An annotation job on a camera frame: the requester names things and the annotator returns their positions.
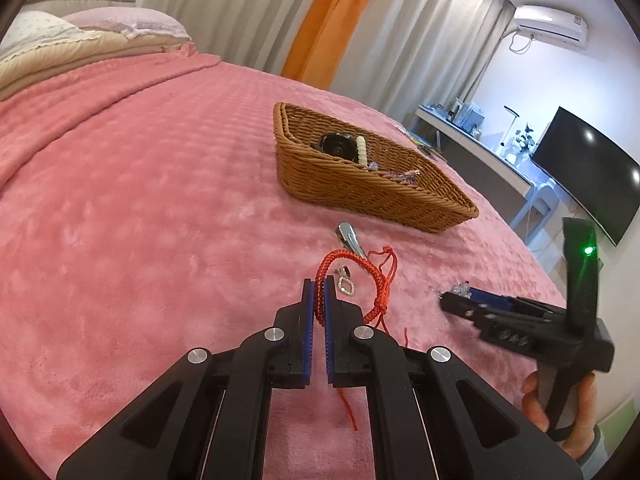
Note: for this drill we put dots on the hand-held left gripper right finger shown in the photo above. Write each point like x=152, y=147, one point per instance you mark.
x=328, y=340

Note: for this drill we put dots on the white desk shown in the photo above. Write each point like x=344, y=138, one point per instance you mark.
x=480, y=160

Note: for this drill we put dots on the white floral pillow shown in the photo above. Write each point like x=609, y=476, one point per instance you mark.
x=40, y=32

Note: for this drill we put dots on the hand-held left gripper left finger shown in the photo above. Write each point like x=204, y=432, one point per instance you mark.
x=308, y=340

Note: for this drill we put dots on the booklets on bed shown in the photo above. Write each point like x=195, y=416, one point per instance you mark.
x=425, y=147

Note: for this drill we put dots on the white desk lamp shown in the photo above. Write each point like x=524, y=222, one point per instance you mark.
x=511, y=125

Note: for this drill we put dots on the light blue chair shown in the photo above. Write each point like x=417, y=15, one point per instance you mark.
x=542, y=210

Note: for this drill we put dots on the brown wicker basket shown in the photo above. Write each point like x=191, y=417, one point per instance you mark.
x=360, y=195

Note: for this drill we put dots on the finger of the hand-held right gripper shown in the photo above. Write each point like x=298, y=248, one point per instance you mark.
x=462, y=306
x=500, y=300

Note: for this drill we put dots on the pale pink pillow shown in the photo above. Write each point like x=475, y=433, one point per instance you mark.
x=130, y=22

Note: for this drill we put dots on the beige quilt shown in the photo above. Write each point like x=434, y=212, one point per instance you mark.
x=75, y=55

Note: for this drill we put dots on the orange curtain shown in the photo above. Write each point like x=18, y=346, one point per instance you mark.
x=335, y=20

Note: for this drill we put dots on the small potted plant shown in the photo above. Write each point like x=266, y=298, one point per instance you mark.
x=526, y=141

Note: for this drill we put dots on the person's right hand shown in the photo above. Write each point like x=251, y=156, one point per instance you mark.
x=532, y=400

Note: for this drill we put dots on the black wrist watch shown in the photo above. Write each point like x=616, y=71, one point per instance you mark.
x=336, y=146

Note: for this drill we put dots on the beige curtain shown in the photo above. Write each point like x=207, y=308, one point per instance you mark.
x=430, y=35
x=225, y=15

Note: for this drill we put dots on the silver metal hair clip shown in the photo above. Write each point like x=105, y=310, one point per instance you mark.
x=348, y=237

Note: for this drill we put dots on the black television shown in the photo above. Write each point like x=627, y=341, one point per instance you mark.
x=585, y=170

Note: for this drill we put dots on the books on desk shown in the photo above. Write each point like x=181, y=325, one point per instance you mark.
x=470, y=116

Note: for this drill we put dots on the white air conditioner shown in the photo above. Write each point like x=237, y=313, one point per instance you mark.
x=550, y=25

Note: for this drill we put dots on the small silver pendant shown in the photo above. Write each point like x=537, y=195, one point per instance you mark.
x=347, y=286

